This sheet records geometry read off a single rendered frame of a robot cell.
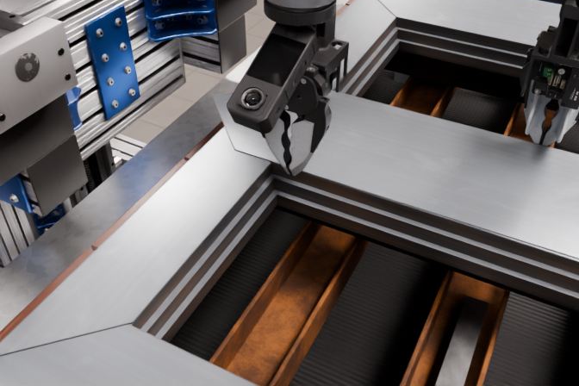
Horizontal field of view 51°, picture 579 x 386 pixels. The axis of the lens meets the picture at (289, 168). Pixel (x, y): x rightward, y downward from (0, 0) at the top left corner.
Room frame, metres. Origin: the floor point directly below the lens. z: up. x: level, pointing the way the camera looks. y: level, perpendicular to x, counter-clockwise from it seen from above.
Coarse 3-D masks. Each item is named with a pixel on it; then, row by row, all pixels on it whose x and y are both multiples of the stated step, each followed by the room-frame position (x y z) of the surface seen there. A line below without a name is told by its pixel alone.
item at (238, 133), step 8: (224, 112) 0.68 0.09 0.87; (224, 120) 0.66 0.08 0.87; (232, 120) 0.66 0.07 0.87; (232, 128) 0.64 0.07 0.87; (240, 128) 0.64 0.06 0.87; (248, 128) 0.64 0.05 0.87; (232, 136) 0.62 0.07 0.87; (240, 136) 0.62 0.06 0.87; (248, 136) 0.62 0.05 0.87; (240, 144) 0.61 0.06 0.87
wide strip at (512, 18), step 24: (384, 0) 1.04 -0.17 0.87; (408, 0) 1.04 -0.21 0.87; (432, 0) 1.04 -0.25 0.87; (456, 0) 1.04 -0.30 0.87; (480, 0) 1.04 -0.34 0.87; (504, 0) 1.04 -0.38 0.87; (528, 0) 1.04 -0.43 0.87; (432, 24) 0.94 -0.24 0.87; (456, 24) 0.94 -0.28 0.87; (480, 24) 0.94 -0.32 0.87; (504, 24) 0.94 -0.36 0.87; (528, 24) 0.94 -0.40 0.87; (552, 24) 0.94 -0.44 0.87
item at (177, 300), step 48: (384, 48) 0.90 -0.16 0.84; (432, 48) 0.92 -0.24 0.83; (480, 48) 0.90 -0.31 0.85; (528, 48) 0.87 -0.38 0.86; (288, 192) 0.56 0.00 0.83; (336, 192) 0.53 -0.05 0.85; (240, 240) 0.48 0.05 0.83; (384, 240) 0.49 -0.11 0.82; (432, 240) 0.47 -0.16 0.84; (480, 240) 0.46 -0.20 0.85; (192, 288) 0.41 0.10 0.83; (528, 288) 0.42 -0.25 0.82; (576, 288) 0.41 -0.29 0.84
